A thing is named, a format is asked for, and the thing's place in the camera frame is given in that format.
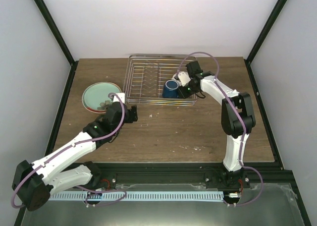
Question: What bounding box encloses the dark blue mug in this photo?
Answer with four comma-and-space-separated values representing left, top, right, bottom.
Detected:
162, 80, 179, 99

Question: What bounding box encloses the metal wire dish rack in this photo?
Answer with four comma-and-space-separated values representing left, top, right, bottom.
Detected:
123, 54, 198, 106

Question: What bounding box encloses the light green round plate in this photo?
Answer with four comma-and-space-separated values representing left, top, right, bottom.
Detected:
82, 82, 121, 113

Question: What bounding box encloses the white scalloped bowl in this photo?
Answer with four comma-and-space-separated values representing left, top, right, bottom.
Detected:
172, 72, 183, 85

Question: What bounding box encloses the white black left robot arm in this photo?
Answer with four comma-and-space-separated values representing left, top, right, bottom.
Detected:
10, 102, 138, 211

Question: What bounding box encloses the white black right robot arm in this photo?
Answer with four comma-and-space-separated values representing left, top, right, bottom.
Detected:
172, 61, 256, 188

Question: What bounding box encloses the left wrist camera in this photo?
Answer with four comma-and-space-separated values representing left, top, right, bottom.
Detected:
112, 93, 126, 104

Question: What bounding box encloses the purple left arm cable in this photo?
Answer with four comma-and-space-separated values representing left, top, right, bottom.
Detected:
11, 92, 127, 209

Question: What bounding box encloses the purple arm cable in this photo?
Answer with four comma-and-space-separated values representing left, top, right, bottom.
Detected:
177, 51, 264, 207
11, 92, 127, 209

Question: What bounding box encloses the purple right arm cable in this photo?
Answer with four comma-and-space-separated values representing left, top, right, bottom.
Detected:
177, 51, 264, 207

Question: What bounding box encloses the light blue slotted cable duct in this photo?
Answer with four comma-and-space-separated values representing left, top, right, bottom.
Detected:
50, 191, 224, 202

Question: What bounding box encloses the black aluminium frame rail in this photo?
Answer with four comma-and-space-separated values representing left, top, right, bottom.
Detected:
32, 162, 293, 187

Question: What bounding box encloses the right black frame post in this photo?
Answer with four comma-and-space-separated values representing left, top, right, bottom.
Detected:
246, 0, 288, 63

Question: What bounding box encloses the black frame post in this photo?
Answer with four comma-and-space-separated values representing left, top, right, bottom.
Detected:
26, 0, 76, 65
246, 0, 288, 63

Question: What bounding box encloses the left black frame post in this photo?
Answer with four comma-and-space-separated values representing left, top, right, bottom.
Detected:
26, 0, 76, 65

